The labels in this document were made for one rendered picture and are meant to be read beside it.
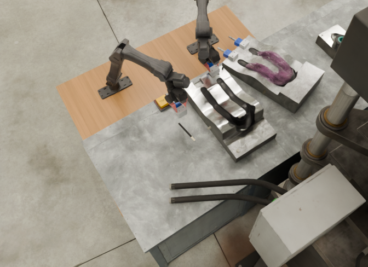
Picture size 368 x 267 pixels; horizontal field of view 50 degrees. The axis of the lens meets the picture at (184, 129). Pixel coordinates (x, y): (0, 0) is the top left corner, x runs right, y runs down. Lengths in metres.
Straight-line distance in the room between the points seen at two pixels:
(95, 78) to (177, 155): 0.71
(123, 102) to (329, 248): 1.31
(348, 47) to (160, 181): 1.26
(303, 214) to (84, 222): 1.89
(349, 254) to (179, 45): 1.48
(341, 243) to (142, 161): 1.05
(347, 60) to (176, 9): 2.84
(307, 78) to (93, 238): 1.74
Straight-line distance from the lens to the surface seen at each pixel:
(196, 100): 2.12
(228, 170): 2.03
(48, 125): 3.29
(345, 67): 1.10
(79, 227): 2.90
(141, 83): 2.31
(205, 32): 1.99
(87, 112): 2.28
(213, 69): 2.15
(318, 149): 1.53
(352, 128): 1.38
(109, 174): 2.08
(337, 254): 2.03
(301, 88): 2.19
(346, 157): 1.61
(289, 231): 1.28
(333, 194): 1.34
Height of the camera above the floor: 2.69
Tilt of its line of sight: 62 degrees down
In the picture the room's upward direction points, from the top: 6 degrees counter-clockwise
